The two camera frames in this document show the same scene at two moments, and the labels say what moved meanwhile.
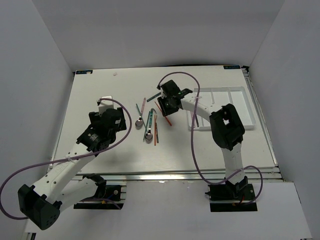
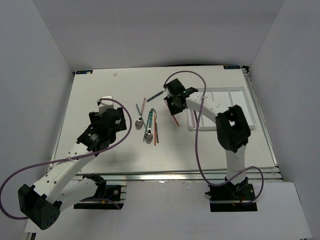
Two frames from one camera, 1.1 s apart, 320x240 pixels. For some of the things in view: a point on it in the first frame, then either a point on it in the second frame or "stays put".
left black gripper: x=95 y=118 stays put
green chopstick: x=147 y=126 stays put
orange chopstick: x=165 y=117 to x=178 y=124
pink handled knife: x=192 y=114 stays put
